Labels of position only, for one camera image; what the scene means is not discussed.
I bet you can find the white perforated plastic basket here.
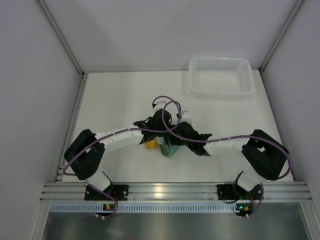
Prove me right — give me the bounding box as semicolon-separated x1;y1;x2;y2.
188;56;256;100

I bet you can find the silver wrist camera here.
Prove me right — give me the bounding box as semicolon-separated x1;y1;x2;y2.
176;110;192;125
152;101;166;113

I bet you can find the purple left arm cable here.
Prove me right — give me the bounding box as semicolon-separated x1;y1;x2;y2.
62;95;182;177

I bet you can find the green fake cucumber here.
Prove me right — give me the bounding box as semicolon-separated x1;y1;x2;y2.
159;139;172;158

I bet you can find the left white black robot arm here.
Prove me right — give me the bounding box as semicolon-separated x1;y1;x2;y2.
63;108;172;200

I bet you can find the clear zip bag blue seal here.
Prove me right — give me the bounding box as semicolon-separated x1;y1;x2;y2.
156;136;179;158

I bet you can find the aluminium mounting rail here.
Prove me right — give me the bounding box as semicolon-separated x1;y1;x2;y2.
40;181;312;202

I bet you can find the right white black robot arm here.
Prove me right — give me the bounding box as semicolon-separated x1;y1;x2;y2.
169;122;292;199

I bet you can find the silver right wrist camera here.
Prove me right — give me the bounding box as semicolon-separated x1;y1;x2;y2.
176;110;192;125

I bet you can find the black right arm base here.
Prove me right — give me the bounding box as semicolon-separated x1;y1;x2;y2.
217;183;263;201

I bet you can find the white slotted cable duct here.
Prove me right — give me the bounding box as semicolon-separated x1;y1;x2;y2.
50;203;252;214

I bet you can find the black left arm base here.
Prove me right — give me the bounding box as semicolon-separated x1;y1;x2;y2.
84;184;129;201

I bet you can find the orange fake fruit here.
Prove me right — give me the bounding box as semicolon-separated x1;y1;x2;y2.
144;138;158;150

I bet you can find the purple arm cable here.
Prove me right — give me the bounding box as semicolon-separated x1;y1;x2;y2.
62;95;182;177
161;100;294;180

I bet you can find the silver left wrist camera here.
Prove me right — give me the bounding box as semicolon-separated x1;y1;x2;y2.
152;101;166;113

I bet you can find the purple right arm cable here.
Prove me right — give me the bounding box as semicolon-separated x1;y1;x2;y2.
161;100;294;180

